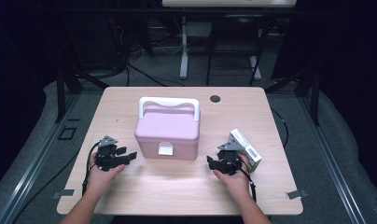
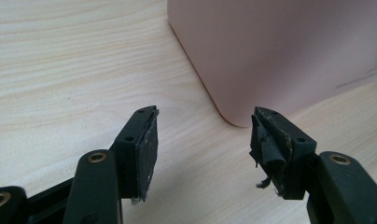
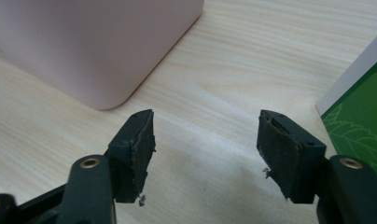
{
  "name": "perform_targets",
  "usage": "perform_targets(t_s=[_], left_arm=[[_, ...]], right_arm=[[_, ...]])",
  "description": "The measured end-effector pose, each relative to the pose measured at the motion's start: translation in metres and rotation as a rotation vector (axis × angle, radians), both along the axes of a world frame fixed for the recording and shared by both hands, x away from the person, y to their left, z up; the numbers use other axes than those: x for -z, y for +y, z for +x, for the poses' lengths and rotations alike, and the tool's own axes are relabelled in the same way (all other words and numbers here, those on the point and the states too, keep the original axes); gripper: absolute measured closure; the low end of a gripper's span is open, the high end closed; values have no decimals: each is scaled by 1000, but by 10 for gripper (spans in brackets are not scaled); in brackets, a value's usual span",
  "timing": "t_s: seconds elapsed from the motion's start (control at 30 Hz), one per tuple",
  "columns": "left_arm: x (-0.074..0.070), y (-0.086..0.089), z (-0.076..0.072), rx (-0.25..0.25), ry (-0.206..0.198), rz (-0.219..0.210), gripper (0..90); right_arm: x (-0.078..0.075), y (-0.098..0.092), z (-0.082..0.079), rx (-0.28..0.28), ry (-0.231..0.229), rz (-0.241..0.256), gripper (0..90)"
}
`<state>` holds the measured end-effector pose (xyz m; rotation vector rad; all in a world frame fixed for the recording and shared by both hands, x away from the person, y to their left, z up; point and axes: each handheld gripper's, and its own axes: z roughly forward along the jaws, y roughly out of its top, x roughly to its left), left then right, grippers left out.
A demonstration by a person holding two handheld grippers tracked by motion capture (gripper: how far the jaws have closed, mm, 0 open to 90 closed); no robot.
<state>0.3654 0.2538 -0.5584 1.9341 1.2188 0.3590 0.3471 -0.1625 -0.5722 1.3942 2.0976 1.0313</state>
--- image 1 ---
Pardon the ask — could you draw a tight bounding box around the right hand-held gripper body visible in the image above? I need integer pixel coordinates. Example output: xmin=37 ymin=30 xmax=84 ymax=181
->
xmin=216 ymin=141 xmax=244 ymax=175

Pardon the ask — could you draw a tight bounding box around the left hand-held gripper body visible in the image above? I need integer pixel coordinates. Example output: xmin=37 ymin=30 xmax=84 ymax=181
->
xmin=94 ymin=134 xmax=123 ymax=172

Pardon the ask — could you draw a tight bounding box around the white and green carton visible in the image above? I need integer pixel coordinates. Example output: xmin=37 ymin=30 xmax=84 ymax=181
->
xmin=228 ymin=128 xmax=262 ymax=174

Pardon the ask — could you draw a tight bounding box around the pink storage box white handle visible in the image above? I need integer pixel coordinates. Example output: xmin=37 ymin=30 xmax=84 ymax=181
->
xmin=134 ymin=96 xmax=201 ymax=161

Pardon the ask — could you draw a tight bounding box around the person's right hand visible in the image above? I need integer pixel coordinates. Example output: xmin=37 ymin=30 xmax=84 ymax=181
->
xmin=213 ymin=154 xmax=252 ymax=200

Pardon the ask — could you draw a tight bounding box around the person's left hand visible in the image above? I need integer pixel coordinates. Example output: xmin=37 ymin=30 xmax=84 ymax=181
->
xmin=85 ymin=152 xmax=126 ymax=195

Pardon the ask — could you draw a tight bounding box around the grey tape strip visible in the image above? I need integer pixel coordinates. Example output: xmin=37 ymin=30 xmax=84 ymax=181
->
xmin=51 ymin=189 xmax=76 ymax=200
xmin=285 ymin=189 xmax=310 ymax=201

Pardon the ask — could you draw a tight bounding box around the black metal stand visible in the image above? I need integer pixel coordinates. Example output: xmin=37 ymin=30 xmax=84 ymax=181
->
xmin=264 ymin=66 xmax=321 ymax=127
xmin=50 ymin=62 xmax=110 ymax=124

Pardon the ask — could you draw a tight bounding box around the white desk leg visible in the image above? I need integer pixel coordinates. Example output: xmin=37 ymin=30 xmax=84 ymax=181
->
xmin=179 ymin=16 xmax=189 ymax=80

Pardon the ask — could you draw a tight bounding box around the black chair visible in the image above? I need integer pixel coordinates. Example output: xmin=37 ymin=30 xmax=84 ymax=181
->
xmin=205 ymin=13 xmax=276 ymax=87

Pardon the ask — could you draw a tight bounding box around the right hand-held gripper cable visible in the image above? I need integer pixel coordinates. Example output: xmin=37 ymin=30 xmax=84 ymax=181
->
xmin=226 ymin=155 xmax=258 ymax=203

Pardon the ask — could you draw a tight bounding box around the hand-held gripper cable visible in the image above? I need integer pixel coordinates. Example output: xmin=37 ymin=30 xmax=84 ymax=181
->
xmin=226 ymin=155 xmax=258 ymax=203
xmin=81 ymin=141 xmax=103 ymax=197

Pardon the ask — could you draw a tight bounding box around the left hand-held gripper cable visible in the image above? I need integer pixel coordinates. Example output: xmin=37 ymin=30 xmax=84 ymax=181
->
xmin=81 ymin=141 xmax=103 ymax=197

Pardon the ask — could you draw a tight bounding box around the black floor cable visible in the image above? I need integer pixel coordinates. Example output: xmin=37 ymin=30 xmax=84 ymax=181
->
xmin=10 ymin=149 xmax=82 ymax=224
xmin=270 ymin=106 xmax=289 ymax=148
xmin=126 ymin=62 xmax=186 ymax=88

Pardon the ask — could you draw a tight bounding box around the metal floor rail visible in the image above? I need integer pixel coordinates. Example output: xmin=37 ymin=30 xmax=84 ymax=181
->
xmin=0 ymin=92 xmax=80 ymax=224
xmin=297 ymin=96 xmax=368 ymax=224

